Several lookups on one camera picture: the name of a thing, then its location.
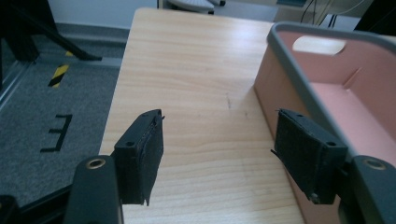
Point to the black floor tape marking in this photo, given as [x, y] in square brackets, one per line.
[58, 132]

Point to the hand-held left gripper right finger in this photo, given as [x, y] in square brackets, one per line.
[306, 155]

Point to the pink storage bin grey rim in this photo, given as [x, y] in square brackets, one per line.
[348, 102]

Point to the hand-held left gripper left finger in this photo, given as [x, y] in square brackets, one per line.
[141, 158]

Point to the black metal stand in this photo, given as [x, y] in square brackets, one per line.
[28, 31]

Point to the yellow black striped floor tape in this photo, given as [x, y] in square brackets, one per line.
[59, 75]

